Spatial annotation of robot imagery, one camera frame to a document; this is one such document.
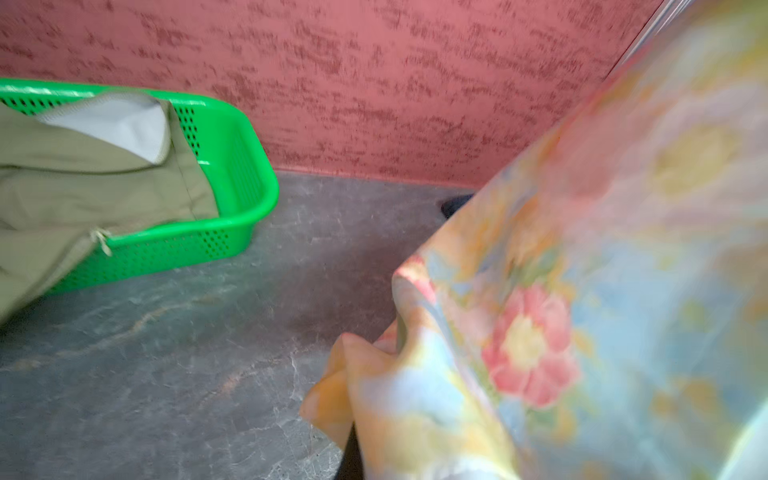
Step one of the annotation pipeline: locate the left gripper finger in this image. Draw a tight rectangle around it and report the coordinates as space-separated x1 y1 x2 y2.
334 425 364 480

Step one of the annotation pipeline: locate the pastel patterned skirt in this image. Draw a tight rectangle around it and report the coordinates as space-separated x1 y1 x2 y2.
300 1 767 479

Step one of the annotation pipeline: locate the olive green skirt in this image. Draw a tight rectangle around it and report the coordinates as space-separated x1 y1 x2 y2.
1 91 219 317

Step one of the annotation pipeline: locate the blue denim skirt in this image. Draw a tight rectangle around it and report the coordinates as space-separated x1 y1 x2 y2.
440 194 473 219

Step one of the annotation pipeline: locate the green plastic basket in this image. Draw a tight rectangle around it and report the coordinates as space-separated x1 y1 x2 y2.
1 79 279 295

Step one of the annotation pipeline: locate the right aluminium corner post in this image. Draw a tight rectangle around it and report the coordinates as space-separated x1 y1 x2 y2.
608 0 694 77

